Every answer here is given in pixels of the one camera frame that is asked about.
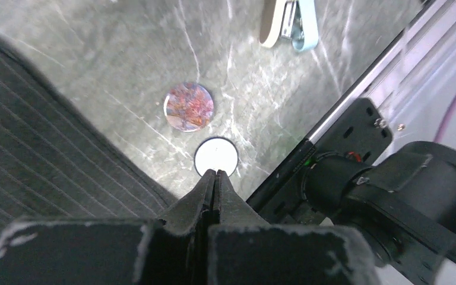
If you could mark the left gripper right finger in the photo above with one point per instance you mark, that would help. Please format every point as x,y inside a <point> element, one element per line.
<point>244,249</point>

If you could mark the white round badge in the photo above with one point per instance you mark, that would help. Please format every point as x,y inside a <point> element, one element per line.
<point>216,153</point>

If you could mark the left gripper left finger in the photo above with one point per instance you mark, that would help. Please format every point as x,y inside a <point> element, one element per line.
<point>169,249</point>

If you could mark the black pinstriped shirt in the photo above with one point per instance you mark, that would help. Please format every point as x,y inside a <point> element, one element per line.
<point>54,163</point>

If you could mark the black base beam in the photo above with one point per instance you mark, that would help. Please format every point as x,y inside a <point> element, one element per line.
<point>311,181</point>

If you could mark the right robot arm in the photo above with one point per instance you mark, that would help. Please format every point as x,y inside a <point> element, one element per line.
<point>405,207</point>

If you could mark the aluminium frame rail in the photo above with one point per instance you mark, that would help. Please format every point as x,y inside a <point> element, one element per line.
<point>413,83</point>

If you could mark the red round brooch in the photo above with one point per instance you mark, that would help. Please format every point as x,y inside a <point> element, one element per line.
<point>188,107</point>

